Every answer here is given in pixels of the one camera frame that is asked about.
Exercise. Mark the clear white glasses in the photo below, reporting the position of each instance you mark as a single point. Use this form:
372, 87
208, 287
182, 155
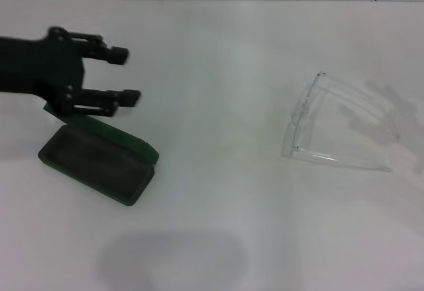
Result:
306, 105

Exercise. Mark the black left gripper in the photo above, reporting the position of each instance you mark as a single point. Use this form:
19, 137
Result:
39, 65

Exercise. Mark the green glasses case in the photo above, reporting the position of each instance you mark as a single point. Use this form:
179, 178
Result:
96, 161

